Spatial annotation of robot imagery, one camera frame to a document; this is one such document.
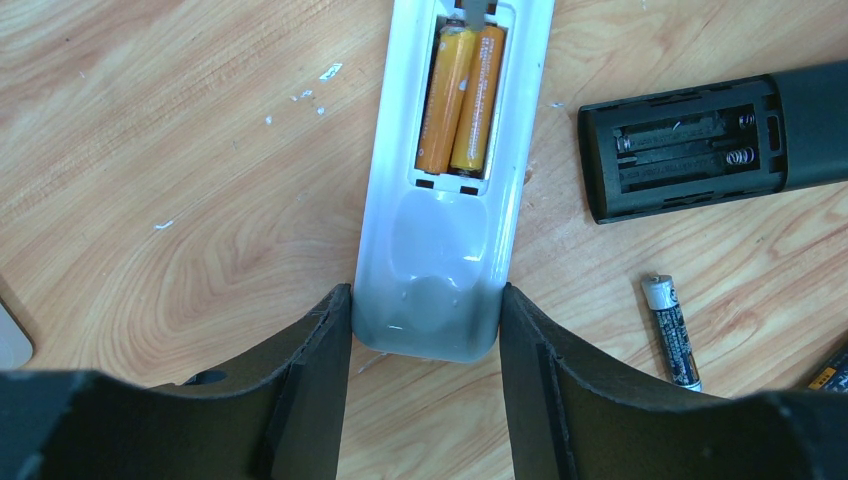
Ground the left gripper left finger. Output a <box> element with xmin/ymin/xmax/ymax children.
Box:
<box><xmin>1</xmin><ymin>284</ymin><xmax>352</xmax><ymax>479</ymax></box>

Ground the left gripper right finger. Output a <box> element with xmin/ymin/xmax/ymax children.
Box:
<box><xmin>499</xmin><ymin>286</ymin><xmax>847</xmax><ymax>479</ymax></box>

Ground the black AAA battery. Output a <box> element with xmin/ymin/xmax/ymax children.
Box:
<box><xmin>641</xmin><ymin>275</ymin><xmax>702</xmax><ymax>392</ymax></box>
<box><xmin>807</xmin><ymin>344</ymin><xmax>847</xmax><ymax>393</ymax></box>

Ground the black remote control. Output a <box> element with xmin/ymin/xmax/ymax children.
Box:
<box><xmin>577</xmin><ymin>61</ymin><xmax>847</xmax><ymax>224</ymax></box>

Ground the white remote orange battery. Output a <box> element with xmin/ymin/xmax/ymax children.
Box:
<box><xmin>352</xmin><ymin>1</ymin><xmax>554</xmax><ymax>363</ymax></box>

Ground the orange aaa battery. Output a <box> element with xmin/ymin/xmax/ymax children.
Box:
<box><xmin>415</xmin><ymin>21</ymin><xmax>477</xmax><ymax>174</ymax></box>
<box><xmin>450</xmin><ymin>25</ymin><xmax>506</xmax><ymax>175</ymax></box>

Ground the yellow handled screwdriver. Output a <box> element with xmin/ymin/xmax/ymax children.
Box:
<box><xmin>461</xmin><ymin>0</ymin><xmax>489</xmax><ymax>32</ymax></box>

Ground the white remote with QR code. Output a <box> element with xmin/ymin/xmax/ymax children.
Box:
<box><xmin>1</xmin><ymin>301</ymin><xmax>34</xmax><ymax>370</ymax></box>

